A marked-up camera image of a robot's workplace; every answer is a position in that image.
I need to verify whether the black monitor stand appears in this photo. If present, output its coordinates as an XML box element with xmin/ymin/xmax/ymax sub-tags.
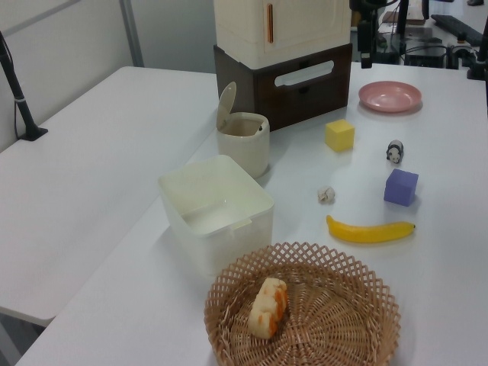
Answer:
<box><xmin>395</xmin><ymin>0</ymin><xmax>412</xmax><ymax>36</ymax></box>

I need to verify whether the woven wicker basket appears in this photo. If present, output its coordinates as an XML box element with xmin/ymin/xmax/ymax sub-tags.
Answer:
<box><xmin>204</xmin><ymin>240</ymin><xmax>403</xmax><ymax>366</ymax></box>

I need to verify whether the purple foam cube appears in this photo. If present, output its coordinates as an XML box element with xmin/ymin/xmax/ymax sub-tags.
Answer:
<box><xmin>383</xmin><ymin>169</ymin><xmax>419</xmax><ymax>207</ymax></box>

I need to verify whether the brown wooden board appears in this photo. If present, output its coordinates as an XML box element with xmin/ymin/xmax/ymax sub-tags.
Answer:
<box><xmin>382</xmin><ymin>10</ymin><xmax>429</xmax><ymax>26</ymax></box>

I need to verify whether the toy bread slice with orange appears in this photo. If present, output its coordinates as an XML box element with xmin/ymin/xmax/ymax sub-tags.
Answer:
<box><xmin>247</xmin><ymin>277</ymin><xmax>289</xmax><ymax>339</ymax></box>

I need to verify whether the yellow foam cube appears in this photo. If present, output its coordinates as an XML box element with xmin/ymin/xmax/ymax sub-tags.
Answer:
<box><xmin>325</xmin><ymin>118</ymin><xmax>356</xmax><ymax>153</ymax></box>

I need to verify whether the black clamp mount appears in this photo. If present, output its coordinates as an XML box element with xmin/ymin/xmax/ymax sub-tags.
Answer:
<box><xmin>448</xmin><ymin>37</ymin><xmax>488</xmax><ymax>82</ymax></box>

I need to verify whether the black keyboard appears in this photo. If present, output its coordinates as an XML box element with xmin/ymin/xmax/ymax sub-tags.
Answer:
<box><xmin>430</xmin><ymin>14</ymin><xmax>486</xmax><ymax>43</ymax></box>

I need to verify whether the pink plate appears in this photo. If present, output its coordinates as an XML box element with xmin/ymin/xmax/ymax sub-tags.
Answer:
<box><xmin>358</xmin><ymin>81</ymin><xmax>424</xmax><ymax>113</ymax></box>

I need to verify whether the grey partition post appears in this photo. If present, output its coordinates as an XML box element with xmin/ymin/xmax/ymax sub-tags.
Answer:
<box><xmin>119</xmin><ymin>0</ymin><xmax>145</xmax><ymax>68</ymax></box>

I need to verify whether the small panda figurine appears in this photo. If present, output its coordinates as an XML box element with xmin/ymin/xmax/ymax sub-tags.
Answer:
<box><xmin>384</xmin><ymin>140</ymin><xmax>405</xmax><ymax>165</ymax></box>

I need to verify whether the cream cabinet with copper handle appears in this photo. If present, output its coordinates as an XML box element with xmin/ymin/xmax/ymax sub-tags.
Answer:
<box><xmin>213</xmin><ymin>0</ymin><xmax>352</xmax><ymax>70</ymax></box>

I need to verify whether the white plastic storage box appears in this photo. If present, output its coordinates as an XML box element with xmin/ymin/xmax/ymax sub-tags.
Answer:
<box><xmin>158</xmin><ymin>154</ymin><xmax>275</xmax><ymax>278</ymax></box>

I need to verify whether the dark brown drawer box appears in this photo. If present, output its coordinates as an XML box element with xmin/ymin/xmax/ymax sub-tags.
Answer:
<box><xmin>213</xmin><ymin>42</ymin><xmax>353</xmax><ymax>133</ymax></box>

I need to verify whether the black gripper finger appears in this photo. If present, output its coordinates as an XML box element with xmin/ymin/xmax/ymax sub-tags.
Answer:
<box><xmin>371</xmin><ymin>14</ymin><xmax>381</xmax><ymax>59</ymax></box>
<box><xmin>358</xmin><ymin>21</ymin><xmax>373</xmax><ymax>70</ymax></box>

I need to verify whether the black camera stand pole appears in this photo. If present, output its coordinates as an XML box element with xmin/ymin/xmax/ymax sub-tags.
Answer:
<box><xmin>0</xmin><ymin>30</ymin><xmax>50</xmax><ymax>143</ymax></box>

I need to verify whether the white paper ball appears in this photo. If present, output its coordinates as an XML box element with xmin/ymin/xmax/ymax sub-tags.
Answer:
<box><xmin>316</xmin><ymin>185</ymin><xmax>337</xmax><ymax>204</ymax></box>

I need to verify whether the beige trash bin with flip lid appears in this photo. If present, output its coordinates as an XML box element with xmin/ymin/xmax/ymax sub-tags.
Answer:
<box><xmin>216</xmin><ymin>81</ymin><xmax>271</xmax><ymax>179</ymax></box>

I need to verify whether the yellow toy banana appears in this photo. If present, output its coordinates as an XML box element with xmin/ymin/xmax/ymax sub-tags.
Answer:
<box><xmin>326</xmin><ymin>214</ymin><xmax>416</xmax><ymax>244</ymax></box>

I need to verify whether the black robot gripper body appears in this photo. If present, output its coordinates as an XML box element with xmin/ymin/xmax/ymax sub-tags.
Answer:
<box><xmin>349</xmin><ymin>0</ymin><xmax>387</xmax><ymax>24</ymax></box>

